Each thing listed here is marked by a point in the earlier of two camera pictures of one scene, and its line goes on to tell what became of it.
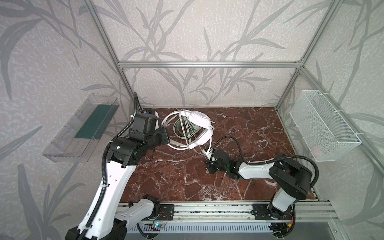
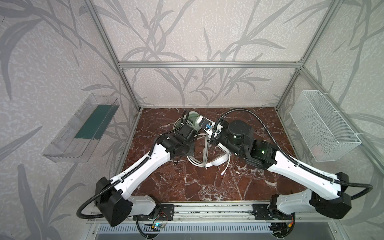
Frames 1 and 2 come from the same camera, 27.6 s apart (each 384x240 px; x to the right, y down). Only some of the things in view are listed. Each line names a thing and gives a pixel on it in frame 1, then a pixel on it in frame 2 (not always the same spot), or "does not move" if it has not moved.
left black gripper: x=162 y=135 -> x=186 y=132
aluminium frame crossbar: x=211 y=64 does not move
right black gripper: x=212 y=162 -> x=211 y=138
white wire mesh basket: x=329 y=136 does not move
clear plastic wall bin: x=74 y=140 does not move
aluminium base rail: x=303 y=212 does not move
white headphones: x=203 y=138 -> x=216 y=162
